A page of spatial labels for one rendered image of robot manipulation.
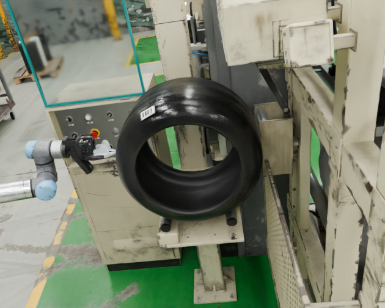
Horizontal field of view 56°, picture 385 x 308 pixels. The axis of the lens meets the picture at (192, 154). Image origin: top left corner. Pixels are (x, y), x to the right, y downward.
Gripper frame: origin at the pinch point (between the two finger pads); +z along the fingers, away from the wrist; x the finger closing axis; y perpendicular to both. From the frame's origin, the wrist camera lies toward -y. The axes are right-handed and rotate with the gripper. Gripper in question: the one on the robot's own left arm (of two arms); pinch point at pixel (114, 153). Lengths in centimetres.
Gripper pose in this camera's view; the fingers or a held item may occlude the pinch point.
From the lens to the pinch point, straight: 151.6
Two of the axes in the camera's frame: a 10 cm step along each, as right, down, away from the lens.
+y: -0.2, -8.6, -5.1
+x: 0.3, -5.1, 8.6
